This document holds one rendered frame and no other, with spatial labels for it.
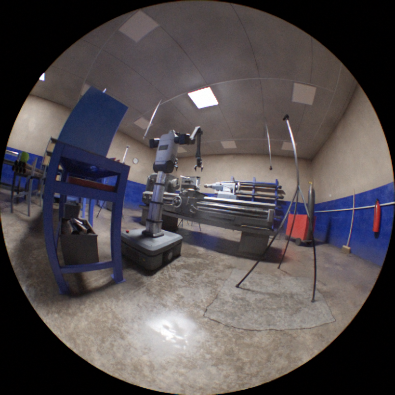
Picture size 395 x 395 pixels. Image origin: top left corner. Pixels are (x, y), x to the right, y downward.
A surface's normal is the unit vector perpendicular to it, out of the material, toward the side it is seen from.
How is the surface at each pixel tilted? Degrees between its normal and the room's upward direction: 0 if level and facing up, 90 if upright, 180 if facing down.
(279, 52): 180
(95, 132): 90
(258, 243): 90
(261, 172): 90
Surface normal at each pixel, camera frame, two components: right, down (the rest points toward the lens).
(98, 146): 0.87, 0.10
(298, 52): -0.15, 0.99
